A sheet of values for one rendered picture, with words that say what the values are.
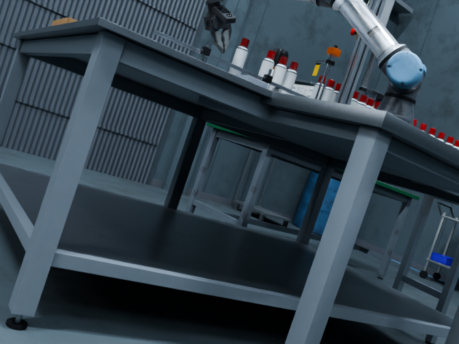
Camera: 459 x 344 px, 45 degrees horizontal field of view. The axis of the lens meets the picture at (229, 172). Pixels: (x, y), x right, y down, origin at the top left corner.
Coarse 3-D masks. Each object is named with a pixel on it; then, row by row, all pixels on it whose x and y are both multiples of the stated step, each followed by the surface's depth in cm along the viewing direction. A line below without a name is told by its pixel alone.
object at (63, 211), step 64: (64, 64) 273; (128, 64) 147; (0, 128) 264; (192, 128) 313; (256, 128) 259; (0, 192) 207; (64, 192) 145; (320, 192) 363; (448, 192) 222; (64, 256) 149; (128, 256) 170; (192, 256) 202; (256, 256) 250; (384, 320) 213; (448, 320) 253
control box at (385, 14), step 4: (388, 0) 241; (392, 0) 241; (388, 4) 241; (392, 4) 241; (384, 8) 241; (388, 8) 241; (384, 12) 241; (388, 12) 241; (380, 16) 242; (384, 16) 241; (388, 16) 241; (380, 20) 242; (384, 20) 241; (384, 24) 241; (356, 36) 254; (356, 40) 255
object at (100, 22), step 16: (32, 32) 219; (48, 32) 193; (64, 32) 177; (80, 32) 164; (96, 32) 152; (112, 32) 142; (128, 32) 142; (160, 48) 147; (192, 64) 152; (208, 64) 154; (128, 80) 291; (144, 80) 257; (160, 80) 230; (224, 80) 161; (240, 80) 160; (176, 96) 292; (192, 96) 258
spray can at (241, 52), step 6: (240, 42) 231; (246, 42) 229; (240, 48) 229; (246, 48) 229; (234, 54) 231; (240, 54) 229; (246, 54) 230; (234, 60) 229; (240, 60) 229; (240, 66) 229; (234, 72) 229; (240, 72) 230
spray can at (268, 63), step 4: (268, 52) 236; (272, 52) 236; (268, 56) 236; (272, 56) 236; (264, 60) 236; (268, 60) 235; (272, 60) 236; (264, 64) 235; (268, 64) 235; (272, 64) 236; (260, 68) 237; (264, 68) 235; (268, 68) 235; (272, 68) 236; (260, 72) 236; (264, 72) 235
